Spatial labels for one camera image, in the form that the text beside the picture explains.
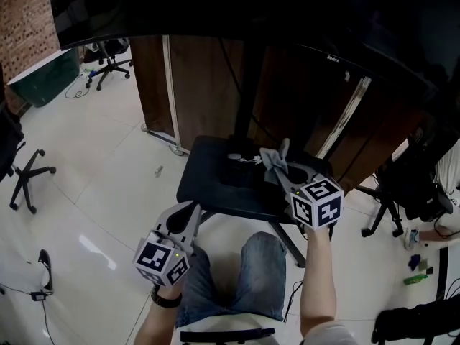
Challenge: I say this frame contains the dark wristwatch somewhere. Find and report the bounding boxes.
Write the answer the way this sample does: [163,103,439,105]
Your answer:
[150,285,184,309]

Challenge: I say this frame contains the green bottle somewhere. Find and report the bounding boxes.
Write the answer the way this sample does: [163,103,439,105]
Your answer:
[402,274,430,286]

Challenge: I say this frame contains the black bag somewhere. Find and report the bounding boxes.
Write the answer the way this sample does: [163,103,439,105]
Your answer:
[371,295,460,345]

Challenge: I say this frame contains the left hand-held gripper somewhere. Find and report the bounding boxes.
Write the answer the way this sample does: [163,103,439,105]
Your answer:
[132,200,203,288]

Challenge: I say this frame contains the person's light shirt sleeve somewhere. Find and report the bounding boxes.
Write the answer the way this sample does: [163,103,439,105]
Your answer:
[300,321,364,345]

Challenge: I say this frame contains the black power adapter with cable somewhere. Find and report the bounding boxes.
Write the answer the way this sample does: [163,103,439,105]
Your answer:
[0,282,55,345]

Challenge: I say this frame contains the black TV stand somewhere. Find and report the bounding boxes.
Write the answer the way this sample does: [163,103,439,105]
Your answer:
[175,37,334,268]

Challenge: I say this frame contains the black office chair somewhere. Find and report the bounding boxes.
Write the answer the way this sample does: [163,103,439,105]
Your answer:
[0,101,58,216]
[84,38,134,92]
[360,126,454,239]

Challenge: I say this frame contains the dark green box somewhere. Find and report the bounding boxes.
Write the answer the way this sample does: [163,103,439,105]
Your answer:
[6,47,81,109]

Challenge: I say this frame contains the person's legs in jeans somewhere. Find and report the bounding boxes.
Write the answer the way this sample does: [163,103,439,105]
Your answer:
[175,231,289,329]

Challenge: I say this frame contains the large black television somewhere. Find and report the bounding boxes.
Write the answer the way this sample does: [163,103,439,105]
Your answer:
[47,0,460,98]

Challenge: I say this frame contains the person's right forearm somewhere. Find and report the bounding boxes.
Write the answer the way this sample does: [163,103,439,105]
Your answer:
[299,224,338,338]

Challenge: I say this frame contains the grey-blue cloth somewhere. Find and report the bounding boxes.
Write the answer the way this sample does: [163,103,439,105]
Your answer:
[259,137,291,185]

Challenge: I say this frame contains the brown wooden partition panel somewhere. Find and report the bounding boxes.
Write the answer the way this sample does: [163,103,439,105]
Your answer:
[128,35,434,196]

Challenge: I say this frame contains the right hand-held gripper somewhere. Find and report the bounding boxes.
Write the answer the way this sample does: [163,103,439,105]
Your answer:
[275,160,345,232]

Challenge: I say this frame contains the black floor cable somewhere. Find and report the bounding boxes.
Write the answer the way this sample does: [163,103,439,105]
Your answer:
[282,280,305,323]

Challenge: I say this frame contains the white and black chair seat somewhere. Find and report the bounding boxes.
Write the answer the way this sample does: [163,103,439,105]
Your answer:
[178,313,277,345]

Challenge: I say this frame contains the person's left forearm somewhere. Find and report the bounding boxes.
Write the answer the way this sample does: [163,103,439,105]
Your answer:
[133,282,188,345]

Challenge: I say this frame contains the black curved floor object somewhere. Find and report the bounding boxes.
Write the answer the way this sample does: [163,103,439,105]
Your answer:
[37,249,55,291]

